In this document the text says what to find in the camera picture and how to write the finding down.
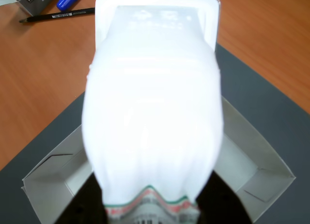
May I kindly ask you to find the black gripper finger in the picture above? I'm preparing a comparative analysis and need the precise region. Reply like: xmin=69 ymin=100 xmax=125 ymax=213
xmin=195 ymin=170 xmax=254 ymax=224
xmin=58 ymin=173 xmax=109 ymax=224

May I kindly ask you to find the gray open cardboard box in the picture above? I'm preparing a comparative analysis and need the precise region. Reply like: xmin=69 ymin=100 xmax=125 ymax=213
xmin=21 ymin=95 xmax=296 ymax=224

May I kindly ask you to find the gray 9V battery box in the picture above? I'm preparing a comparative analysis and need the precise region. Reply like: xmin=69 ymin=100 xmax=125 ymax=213
xmin=0 ymin=0 xmax=63 ymax=16

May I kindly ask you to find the dark gray table mat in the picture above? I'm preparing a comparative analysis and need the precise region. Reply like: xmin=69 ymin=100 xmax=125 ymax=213
xmin=0 ymin=43 xmax=310 ymax=224

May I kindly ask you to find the black pencil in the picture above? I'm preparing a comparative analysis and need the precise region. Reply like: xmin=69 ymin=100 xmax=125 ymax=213
xmin=19 ymin=7 xmax=95 ymax=23

